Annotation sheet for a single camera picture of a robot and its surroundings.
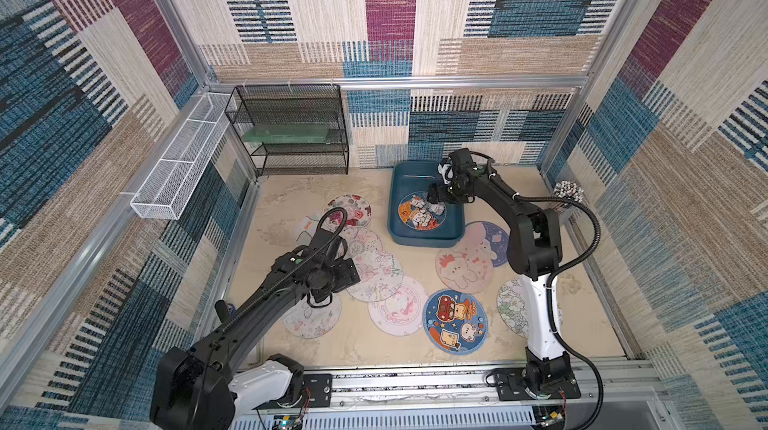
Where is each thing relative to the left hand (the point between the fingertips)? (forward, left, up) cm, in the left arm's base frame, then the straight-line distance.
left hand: (350, 280), depth 81 cm
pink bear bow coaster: (+8, -34, -10) cm, 36 cm away
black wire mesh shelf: (+52, +20, +21) cm, 60 cm away
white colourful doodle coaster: (+18, -2, -9) cm, 20 cm away
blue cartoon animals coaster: (+29, -21, -8) cm, 36 cm away
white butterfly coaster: (-7, +11, -11) cm, 17 cm away
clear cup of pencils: (+23, -64, +9) cm, 68 cm away
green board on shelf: (+44, +21, +15) cm, 51 cm away
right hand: (+30, -30, -3) cm, 42 cm away
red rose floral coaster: (+31, 0, -9) cm, 32 cm away
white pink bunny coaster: (+7, -8, -10) cm, 15 cm away
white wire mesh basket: (+11, +42, +24) cm, 49 cm away
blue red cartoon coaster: (-8, -28, -10) cm, 31 cm away
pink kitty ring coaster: (-5, -15, -10) cm, 18 cm away
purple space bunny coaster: (+16, -42, -9) cm, 46 cm away
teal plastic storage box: (+45, -19, -6) cm, 49 cm away
